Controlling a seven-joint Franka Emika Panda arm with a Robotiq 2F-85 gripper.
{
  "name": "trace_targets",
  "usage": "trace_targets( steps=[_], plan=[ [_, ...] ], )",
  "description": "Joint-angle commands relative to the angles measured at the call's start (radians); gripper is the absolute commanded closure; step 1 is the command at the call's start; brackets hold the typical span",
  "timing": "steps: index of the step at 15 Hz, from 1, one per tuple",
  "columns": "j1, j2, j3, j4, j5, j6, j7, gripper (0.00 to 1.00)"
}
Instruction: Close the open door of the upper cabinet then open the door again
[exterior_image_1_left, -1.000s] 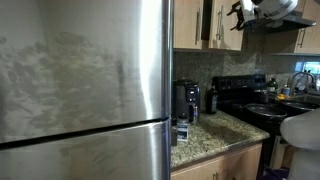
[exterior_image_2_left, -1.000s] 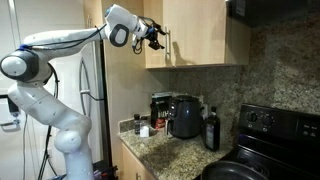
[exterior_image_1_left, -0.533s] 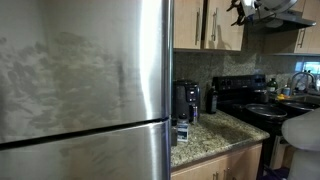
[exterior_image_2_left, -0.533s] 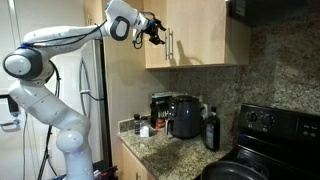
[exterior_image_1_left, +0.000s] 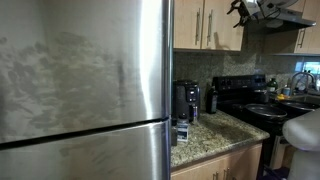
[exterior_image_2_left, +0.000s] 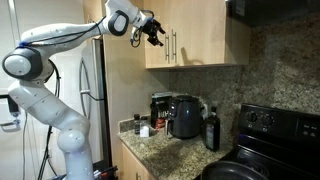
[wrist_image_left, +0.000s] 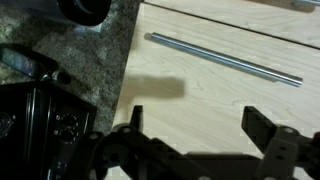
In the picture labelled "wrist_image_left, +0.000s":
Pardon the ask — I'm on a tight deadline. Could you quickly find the black electric stove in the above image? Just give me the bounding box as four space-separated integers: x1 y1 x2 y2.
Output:
0 81 98 180

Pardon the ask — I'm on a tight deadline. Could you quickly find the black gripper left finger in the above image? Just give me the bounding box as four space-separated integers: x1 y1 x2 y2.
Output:
63 104 214 180

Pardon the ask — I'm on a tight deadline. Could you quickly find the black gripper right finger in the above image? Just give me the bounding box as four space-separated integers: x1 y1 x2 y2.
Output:
241 105 320 180

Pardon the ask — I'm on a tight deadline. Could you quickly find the dark olive oil bottle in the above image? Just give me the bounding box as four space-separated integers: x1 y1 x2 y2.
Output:
0 44 72 85

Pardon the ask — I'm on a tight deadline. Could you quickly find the silver bar door handle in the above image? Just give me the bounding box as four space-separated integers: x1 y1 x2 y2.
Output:
291 0 320 8
144 31 304 88

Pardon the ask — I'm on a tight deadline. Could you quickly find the black coffee maker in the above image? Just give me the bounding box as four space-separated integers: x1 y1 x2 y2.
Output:
16 0 113 34

